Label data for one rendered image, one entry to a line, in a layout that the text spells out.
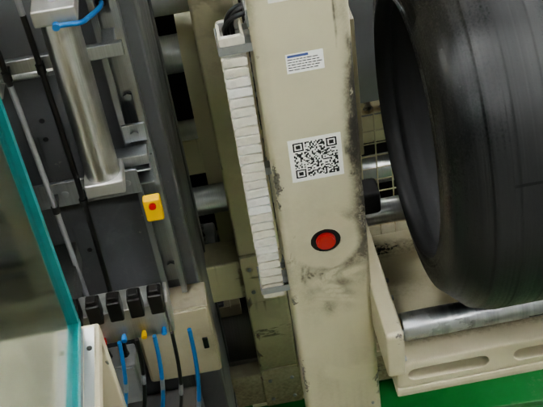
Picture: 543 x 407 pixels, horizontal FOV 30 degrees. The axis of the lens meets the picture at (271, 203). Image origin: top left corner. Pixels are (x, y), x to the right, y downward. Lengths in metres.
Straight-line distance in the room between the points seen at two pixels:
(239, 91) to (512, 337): 0.61
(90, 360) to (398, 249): 0.87
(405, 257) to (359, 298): 0.26
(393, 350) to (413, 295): 0.25
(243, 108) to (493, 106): 0.34
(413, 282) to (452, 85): 0.61
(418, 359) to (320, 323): 0.17
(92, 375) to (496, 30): 0.63
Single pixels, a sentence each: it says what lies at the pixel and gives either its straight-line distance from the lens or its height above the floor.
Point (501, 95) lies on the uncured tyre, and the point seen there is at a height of 1.37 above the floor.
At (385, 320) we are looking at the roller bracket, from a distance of 1.56.
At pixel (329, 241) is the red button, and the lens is 1.53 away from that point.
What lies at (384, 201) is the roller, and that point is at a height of 0.92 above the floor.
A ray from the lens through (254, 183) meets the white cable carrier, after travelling 1.45.
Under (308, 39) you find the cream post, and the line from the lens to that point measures 1.32.
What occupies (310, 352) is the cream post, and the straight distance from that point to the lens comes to 1.70.
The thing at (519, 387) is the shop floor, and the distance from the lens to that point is 2.71.
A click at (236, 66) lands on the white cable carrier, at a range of 1.34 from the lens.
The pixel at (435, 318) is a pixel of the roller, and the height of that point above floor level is 0.92.
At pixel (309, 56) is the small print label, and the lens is 1.33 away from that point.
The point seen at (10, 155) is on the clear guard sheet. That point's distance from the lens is 1.02.
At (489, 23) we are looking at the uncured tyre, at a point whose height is 1.43.
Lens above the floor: 2.09
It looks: 40 degrees down
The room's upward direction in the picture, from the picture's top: 9 degrees counter-clockwise
